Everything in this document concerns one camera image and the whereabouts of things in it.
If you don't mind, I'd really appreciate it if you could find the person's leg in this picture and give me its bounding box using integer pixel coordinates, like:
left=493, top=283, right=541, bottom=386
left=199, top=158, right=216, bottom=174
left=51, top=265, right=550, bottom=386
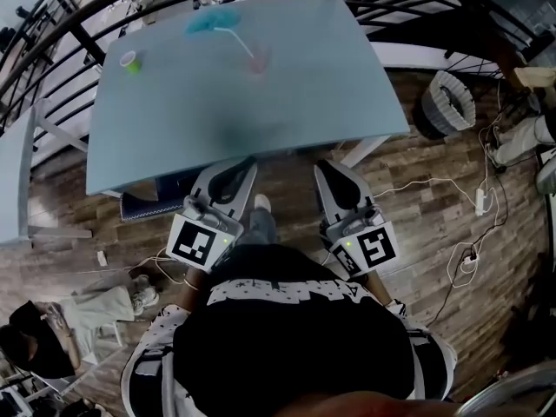
left=236, top=208, right=279, bottom=248

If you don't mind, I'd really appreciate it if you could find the black and white shirt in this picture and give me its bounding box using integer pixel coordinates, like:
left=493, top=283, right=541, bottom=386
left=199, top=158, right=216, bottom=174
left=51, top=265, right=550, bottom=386
left=120, top=243, right=458, bottom=417

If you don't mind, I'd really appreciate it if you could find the dark blue seat cushion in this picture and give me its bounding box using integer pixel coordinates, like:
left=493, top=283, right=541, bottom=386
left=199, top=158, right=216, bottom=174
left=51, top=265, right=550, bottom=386
left=119, top=175, right=196, bottom=223

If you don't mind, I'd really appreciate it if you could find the black metal railing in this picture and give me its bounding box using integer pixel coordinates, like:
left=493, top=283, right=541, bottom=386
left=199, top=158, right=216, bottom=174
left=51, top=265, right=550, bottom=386
left=0, top=0, right=556, bottom=138

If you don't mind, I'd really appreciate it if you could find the person's left forearm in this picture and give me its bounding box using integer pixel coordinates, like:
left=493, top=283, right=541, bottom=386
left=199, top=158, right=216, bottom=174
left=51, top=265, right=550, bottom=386
left=177, top=267, right=209, bottom=312

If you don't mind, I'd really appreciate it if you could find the white looped cable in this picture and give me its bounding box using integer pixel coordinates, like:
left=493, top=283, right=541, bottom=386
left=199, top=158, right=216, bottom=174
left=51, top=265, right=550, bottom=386
left=446, top=240, right=482, bottom=289

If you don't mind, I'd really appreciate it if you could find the thin white strip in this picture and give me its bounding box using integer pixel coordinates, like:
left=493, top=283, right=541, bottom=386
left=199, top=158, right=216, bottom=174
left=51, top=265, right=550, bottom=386
left=215, top=25, right=256, bottom=60

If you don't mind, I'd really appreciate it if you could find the grey head mount rim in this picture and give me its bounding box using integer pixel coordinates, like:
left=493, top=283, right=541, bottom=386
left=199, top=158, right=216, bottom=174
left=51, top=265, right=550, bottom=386
left=453, top=360, right=556, bottom=417

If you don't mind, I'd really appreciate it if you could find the person's right forearm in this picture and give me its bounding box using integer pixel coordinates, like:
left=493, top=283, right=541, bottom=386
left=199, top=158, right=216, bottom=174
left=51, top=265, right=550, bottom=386
left=362, top=269, right=394, bottom=308

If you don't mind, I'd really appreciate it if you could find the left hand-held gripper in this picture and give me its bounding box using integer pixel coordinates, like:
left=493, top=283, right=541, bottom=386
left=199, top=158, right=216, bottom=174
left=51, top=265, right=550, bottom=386
left=166, top=156, right=259, bottom=275

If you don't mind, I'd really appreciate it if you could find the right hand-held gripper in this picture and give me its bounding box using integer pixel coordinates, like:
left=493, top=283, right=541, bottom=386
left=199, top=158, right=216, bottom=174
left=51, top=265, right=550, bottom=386
left=313, top=160, right=401, bottom=278

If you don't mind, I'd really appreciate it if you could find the grey ribbed waste bin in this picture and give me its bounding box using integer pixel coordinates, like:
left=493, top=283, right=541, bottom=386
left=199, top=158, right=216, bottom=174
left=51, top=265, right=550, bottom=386
left=412, top=69, right=478, bottom=141

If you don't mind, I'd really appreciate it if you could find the blue fluffy cloth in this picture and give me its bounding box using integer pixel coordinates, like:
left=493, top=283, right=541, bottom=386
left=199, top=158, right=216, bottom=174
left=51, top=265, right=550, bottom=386
left=184, top=7, right=242, bottom=36

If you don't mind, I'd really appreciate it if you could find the green cup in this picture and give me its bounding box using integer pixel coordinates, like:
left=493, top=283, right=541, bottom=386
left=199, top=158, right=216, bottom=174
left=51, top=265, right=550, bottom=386
left=118, top=49, right=144, bottom=76

